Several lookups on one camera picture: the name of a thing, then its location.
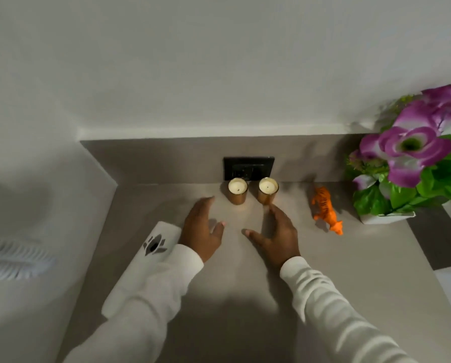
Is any white ribbed object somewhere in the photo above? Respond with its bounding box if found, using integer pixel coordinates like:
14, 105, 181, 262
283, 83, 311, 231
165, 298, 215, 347
0, 236, 56, 281

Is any person's right forearm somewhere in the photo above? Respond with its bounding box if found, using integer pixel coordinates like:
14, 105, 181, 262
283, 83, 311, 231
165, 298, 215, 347
279, 256, 419, 363

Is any person's left forearm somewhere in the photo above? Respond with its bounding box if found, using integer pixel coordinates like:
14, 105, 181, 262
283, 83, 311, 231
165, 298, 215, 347
62, 244, 204, 363

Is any person's right hand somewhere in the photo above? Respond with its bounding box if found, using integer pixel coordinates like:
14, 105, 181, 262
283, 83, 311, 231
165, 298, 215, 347
242, 203, 301, 270

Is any person's left hand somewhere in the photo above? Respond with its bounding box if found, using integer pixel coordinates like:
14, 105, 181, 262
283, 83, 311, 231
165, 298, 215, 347
178, 196, 225, 264

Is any black wall socket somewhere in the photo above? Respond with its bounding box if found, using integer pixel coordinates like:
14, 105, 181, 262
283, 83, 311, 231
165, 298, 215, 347
223, 157, 275, 182

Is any gold candle holder with candle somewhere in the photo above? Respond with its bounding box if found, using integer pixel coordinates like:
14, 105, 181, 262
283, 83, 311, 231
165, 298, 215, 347
257, 177, 279, 205
228, 178, 249, 205

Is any purple artificial flower plant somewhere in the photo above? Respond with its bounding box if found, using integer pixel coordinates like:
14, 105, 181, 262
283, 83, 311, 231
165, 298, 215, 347
344, 84, 451, 217

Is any white square plant pot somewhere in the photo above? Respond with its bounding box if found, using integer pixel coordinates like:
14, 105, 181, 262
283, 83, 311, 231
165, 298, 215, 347
359, 210, 416, 225

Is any orange toy tiger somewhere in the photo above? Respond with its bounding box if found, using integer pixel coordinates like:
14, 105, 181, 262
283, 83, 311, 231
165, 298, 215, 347
311, 186, 344, 236

